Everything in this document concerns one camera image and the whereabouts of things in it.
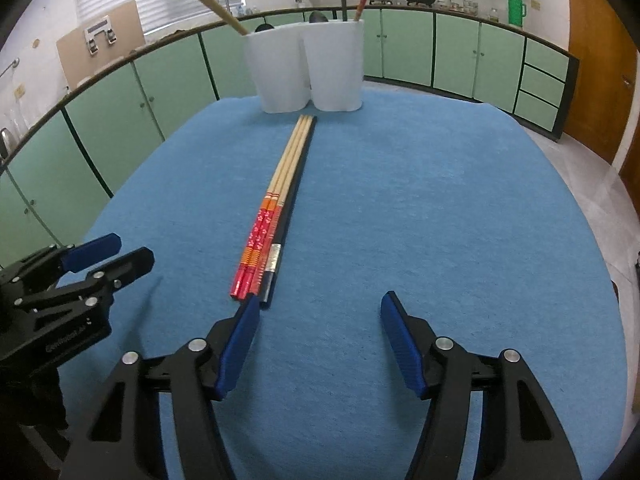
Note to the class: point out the black spoon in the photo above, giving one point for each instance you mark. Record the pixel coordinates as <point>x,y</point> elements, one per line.
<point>265,26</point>

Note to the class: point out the plain bamboo chopstick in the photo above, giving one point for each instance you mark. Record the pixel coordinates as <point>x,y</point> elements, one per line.
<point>223,9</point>
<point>218,14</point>

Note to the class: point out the dark brown countertop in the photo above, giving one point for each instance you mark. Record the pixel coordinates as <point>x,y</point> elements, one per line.
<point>550,45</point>

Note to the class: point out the wooden door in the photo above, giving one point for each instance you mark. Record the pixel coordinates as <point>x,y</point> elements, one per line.
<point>595,60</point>
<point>631,160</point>

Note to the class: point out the metal wall rail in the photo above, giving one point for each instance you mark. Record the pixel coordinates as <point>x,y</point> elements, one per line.
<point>10,67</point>

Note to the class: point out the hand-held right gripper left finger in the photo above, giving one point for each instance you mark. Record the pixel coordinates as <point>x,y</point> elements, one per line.
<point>240,345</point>

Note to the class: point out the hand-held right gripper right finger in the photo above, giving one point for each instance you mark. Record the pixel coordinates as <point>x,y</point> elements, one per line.
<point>402,345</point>

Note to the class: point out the green thermos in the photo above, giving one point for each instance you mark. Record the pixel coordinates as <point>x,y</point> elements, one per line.
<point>516,10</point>

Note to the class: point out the metal electric kettle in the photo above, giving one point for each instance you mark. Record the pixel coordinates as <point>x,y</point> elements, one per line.
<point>5,140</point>

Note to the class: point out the green base cabinets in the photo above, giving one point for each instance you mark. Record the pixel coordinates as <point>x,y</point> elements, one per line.
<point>455,55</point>

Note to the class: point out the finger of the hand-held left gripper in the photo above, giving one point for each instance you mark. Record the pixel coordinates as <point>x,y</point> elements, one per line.
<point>132,262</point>
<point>92,251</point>

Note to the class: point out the blue mat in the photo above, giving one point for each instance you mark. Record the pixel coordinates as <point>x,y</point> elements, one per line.
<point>400,210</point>

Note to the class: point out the wooden board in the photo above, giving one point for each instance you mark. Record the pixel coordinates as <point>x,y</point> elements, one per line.
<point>125,45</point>

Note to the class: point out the white two-compartment utensil holder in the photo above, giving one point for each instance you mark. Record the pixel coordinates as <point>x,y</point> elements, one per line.
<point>330,70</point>

